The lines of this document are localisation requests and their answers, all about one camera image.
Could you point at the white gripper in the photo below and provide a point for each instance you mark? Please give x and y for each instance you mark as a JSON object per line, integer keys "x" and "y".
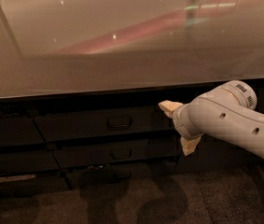
{"x": 181, "y": 122}

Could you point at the dark top drawer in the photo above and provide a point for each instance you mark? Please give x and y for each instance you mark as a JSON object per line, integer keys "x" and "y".
{"x": 86, "y": 124}

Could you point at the dark drawer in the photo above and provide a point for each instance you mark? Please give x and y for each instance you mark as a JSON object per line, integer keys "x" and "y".
{"x": 86, "y": 124}
{"x": 106, "y": 153}
{"x": 115, "y": 173}

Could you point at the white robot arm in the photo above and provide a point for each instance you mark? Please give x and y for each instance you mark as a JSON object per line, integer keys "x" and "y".
{"x": 227, "y": 112}

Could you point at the dark middle drawer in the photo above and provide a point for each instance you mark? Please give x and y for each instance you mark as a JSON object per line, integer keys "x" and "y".
{"x": 106, "y": 153}

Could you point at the dark bottom drawer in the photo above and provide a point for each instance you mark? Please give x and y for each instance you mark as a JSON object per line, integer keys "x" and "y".
{"x": 115, "y": 173}

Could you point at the dark left drawer column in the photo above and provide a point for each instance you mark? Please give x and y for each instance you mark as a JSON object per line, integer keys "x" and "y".
{"x": 27, "y": 166}

